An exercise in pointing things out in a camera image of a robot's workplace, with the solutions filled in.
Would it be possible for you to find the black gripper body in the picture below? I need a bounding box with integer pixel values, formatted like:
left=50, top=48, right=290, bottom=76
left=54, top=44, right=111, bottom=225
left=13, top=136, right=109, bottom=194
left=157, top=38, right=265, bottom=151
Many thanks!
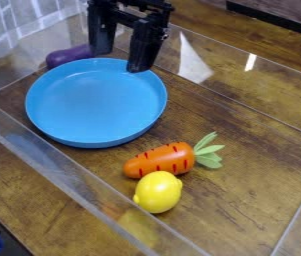
left=87, top=0, right=174, bottom=29

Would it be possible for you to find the purple toy eggplant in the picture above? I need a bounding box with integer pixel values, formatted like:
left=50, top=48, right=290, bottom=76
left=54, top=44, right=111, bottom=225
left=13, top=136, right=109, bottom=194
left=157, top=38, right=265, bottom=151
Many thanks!
left=46, top=44, right=93, bottom=69

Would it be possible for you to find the yellow toy lemon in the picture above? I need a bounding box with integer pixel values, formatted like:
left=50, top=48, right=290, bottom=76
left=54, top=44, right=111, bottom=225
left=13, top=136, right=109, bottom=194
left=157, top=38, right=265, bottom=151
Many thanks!
left=133, top=171, right=184, bottom=214

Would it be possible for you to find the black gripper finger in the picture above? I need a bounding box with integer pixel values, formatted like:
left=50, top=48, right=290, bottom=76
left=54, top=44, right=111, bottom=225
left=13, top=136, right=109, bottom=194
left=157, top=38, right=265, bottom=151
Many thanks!
left=127, top=19, right=167, bottom=73
left=87, top=3, right=117, bottom=56

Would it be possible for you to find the clear acrylic enclosure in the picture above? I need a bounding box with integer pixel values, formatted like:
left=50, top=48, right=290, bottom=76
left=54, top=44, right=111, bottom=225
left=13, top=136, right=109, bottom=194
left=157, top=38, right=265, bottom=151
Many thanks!
left=0, top=16, right=301, bottom=256

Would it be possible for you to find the blue round plate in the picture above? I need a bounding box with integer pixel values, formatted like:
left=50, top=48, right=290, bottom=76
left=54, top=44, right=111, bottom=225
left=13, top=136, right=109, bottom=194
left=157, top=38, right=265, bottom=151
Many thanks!
left=25, top=58, right=167, bottom=148

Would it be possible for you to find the orange toy carrot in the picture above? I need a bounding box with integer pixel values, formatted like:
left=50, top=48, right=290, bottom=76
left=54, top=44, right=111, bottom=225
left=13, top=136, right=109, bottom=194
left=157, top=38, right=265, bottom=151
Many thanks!
left=123, top=132, right=224, bottom=179

